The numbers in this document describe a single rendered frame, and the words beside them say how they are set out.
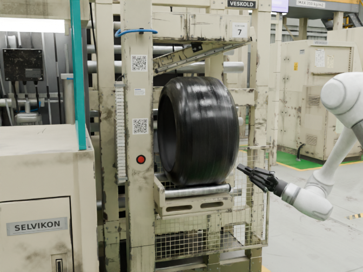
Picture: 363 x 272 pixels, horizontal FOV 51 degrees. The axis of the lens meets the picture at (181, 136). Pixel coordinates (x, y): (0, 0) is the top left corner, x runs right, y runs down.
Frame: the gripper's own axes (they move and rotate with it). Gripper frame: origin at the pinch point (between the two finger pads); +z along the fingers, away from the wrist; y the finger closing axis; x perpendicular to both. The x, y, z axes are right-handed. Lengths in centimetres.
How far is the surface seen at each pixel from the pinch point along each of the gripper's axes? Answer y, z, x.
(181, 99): -24.8, 36.2, -5.9
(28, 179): -44, 30, -92
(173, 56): -18, 69, 37
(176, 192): 14.7, 22.2, -21.1
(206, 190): 14.7, 11.9, -9.9
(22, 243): -29, 25, -99
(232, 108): -23.7, 15.9, 6.0
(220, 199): 17.5, 4.4, -7.9
